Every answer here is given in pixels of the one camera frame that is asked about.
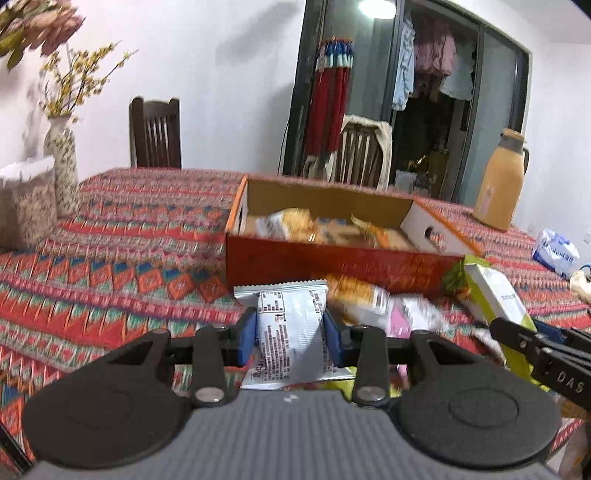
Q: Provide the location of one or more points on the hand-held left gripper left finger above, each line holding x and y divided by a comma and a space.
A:
247, 339

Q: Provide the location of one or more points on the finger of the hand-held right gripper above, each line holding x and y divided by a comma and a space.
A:
512, 332
549, 328

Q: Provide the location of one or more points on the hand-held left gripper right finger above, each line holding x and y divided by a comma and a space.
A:
332, 341

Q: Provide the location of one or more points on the long green snack packet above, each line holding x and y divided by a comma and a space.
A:
339, 383

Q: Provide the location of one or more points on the green and white snack packet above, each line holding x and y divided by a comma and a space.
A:
494, 286

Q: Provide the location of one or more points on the orange cardboard box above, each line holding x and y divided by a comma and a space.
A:
323, 265

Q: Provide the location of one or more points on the plain white snack packet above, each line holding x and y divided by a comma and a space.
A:
480, 339

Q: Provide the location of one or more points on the cream-coloured object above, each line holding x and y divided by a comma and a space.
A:
581, 284

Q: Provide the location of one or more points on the white blue tissue pack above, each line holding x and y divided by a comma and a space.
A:
554, 254

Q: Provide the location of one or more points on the pink snack packet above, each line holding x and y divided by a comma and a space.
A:
411, 318

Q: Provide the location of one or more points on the yellow thermos jug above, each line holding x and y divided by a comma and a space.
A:
501, 189

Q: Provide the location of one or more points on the translucent plastic cup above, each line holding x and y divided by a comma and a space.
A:
405, 181

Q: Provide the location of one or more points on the brown slatted wooden chair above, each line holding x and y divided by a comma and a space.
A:
358, 157

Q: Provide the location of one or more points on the wooden chair with cloth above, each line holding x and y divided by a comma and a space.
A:
364, 120

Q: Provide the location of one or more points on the dark wooden chair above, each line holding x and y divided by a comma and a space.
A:
154, 134

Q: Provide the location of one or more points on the dark framed sliding glass door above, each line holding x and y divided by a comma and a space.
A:
501, 92

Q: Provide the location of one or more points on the floral ceramic vase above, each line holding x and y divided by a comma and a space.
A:
62, 170

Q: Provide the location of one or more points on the white lace hanging garment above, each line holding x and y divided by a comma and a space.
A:
457, 83

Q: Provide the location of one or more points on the clear container with white lid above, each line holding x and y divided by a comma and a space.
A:
27, 207

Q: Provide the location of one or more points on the light blue hanging shirt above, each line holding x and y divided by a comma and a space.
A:
403, 64

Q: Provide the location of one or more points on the pink hanging garment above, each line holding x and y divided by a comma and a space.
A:
434, 46

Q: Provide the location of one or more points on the yellow flower branches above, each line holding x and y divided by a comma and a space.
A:
78, 78

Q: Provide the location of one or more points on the pink artificial flower bouquet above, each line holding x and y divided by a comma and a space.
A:
55, 27

